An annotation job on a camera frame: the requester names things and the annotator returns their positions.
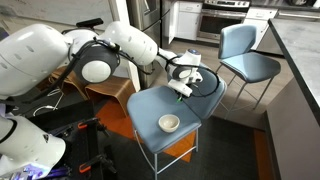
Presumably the stainless steel oven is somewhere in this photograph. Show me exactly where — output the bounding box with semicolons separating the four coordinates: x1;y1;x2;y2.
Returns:
197;0;250;42

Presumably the bent plywood stool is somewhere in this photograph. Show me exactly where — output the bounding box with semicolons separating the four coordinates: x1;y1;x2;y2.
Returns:
85;76;136;116
35;65;89;101

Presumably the green marker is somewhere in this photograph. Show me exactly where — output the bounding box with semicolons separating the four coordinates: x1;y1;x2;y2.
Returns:
176;94;183;102

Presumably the stainless steel refrigerator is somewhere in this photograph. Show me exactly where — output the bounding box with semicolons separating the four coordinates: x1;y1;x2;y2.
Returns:
126;0;164;89

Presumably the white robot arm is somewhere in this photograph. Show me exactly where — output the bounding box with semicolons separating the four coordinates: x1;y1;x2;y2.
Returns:
0;21;202;100

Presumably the white ceramic bowl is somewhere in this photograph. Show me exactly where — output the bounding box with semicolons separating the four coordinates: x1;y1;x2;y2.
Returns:
158;114;180;133

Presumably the black clamp with orange handle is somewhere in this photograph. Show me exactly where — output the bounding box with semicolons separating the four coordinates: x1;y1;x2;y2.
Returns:
77;117;110;137

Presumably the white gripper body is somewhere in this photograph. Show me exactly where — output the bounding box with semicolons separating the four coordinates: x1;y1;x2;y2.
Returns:
168;79;199;97

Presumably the dark kitchen counter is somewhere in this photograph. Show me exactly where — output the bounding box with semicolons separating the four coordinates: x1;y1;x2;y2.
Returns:
266;19;320;180

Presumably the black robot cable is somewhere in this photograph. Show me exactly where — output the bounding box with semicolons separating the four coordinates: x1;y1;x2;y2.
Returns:
156;49;222;99

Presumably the white kitchen cabinet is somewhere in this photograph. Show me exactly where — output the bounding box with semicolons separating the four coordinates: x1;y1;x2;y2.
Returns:
169;1;202;42

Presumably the orange rug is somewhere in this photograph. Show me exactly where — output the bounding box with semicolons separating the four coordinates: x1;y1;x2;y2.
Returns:
96;99;196;157

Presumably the light blue chair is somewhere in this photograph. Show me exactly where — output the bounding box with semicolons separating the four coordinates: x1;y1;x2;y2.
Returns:
127;65;227;180
217;24;281;117

